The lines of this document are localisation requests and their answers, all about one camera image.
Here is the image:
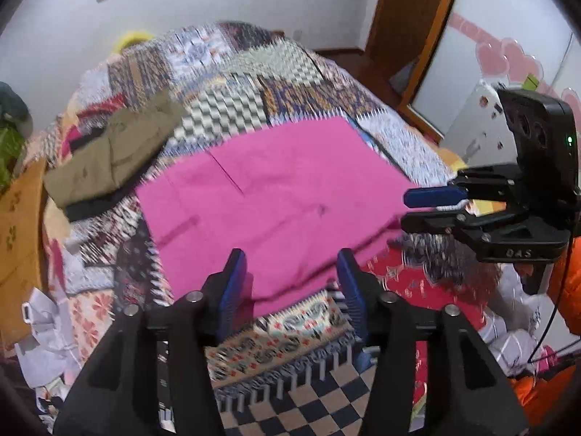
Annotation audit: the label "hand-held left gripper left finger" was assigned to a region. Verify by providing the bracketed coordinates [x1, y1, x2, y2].
[53, 248, 248, 436]

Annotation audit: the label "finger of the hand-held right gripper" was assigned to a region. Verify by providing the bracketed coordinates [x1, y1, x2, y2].
[400, 210, 483, 238]
[403, 185, 471, 209]

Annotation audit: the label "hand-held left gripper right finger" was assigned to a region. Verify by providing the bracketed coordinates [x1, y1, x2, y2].
[337, 248, 530, 436]

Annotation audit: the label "pink pants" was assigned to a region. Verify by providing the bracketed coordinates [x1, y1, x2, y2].
[135, 116, 433, 315]

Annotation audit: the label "person's right forearm orange sleeve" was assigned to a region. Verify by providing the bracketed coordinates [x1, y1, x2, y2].
[507, 235, 581, 419]

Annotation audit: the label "olive green pants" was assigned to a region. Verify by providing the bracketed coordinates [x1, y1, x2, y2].
[43, 92, 185, 210]

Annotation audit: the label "white door with pink hearts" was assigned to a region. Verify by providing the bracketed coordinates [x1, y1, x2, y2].
[411, 0, 581, 164]

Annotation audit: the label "white patterned cloth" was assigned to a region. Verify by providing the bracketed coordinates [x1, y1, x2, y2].
[479, 261, 552, 375]

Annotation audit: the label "black cloth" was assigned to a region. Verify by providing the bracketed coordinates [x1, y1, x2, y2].
[65, 184, 139, 222]

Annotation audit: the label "wooden door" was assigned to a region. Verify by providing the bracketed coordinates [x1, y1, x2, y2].
[363, 0, 466, 142]

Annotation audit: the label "white crumpled cloth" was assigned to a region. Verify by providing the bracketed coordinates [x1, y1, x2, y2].
[15, 288, 83, 389]

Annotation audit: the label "patchwork quilt bed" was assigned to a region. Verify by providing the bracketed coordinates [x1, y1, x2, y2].
[35, 22, 504, 436]

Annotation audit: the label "brown wooden board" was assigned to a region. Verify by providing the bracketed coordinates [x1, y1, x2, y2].
[0, 158, 48, 347]

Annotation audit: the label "yellow round object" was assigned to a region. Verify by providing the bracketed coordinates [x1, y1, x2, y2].
[113, 31, 154, 54]

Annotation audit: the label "green cloth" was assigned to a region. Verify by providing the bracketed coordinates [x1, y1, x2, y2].
[0, 81, 33, 188]

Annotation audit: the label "black cable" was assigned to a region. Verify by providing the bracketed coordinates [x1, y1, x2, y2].
[525, 297, 581, 365]

